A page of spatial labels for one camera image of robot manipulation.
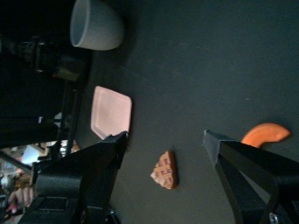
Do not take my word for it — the toy pie slice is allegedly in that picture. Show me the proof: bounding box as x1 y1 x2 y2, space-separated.
149 150 180 191

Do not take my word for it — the pink square plate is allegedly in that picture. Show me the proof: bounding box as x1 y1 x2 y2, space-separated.
89 85 133 140

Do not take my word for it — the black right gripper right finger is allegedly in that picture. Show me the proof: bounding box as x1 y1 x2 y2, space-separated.
201 129 299 224

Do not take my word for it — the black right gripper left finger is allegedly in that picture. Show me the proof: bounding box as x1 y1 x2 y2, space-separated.
15 130 129 224

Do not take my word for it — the person's hand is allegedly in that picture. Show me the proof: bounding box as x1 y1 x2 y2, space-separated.
5 186 35 214

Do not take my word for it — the grey bowl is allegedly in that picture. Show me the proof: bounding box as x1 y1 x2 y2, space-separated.
69 0 126 52

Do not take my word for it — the orange tangerine segment toy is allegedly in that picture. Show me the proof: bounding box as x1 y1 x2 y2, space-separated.
240 122 292 149

